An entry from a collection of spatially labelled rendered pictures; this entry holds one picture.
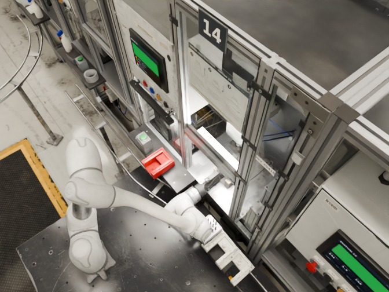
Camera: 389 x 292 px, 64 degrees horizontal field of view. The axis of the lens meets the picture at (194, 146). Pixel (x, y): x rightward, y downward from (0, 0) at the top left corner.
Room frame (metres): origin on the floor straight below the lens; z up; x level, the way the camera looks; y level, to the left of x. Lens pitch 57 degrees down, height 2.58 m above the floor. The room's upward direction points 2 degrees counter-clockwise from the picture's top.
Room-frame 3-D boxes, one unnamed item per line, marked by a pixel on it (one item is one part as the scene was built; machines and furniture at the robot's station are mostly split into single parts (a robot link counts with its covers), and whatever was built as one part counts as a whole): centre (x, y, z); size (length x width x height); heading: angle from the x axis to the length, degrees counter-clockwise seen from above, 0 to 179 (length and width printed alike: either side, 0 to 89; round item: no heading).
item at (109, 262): (0.42, 0.59, 0.71); 0.22 x 0.18 x 0.06; 37
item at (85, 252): (0.44, 0.60, 0.85); 0.18 x 0.16 x 0.22; 18
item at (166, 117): (1.06, 0.21, 1.37); 0.36 x 0.04 x 0.04; 37
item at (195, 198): (0.69, 0.01, 1.00); 0.09 x 0.06 x 0.09; 37
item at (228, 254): (0.44, -0.13, 0.84); 0.36 x 0.14 x 0.10; 37
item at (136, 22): (1.15, 0.10, 1.60); 0.42 x 0.29 x 0.46; 37
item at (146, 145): (1.07, 0.30, 0.97); 0.08 x 0.08 x 0.12; 37
